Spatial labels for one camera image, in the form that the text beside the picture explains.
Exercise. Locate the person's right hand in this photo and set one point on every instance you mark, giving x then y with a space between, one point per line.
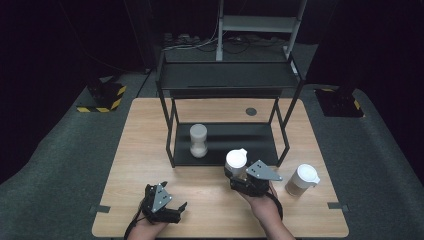
265 205

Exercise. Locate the hazard-striped stand base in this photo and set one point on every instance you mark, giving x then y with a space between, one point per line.
105 96
338 103

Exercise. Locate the black power strip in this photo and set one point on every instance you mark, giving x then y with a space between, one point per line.
181 38

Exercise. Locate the black two-tier metal rack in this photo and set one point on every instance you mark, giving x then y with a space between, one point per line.
246 140

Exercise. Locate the grey metal stand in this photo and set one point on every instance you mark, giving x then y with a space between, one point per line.
256 24

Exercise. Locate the grey tape piece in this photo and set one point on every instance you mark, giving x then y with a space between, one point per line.
99 209
337 206

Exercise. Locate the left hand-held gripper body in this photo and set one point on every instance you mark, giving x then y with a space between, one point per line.
162 198

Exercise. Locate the person's left hand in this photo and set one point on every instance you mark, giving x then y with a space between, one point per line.
146 226

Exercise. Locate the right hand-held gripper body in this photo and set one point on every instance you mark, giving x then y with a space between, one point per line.
261 172

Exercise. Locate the white-lidded jar, brown contents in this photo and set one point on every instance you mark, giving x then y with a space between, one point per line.
306 175

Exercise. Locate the white-lidded jar with spout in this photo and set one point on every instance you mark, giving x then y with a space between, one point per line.
236 159

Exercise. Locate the white cup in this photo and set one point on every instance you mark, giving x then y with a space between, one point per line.
198 140

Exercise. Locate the black round table grommet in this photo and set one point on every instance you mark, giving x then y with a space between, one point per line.
251 111

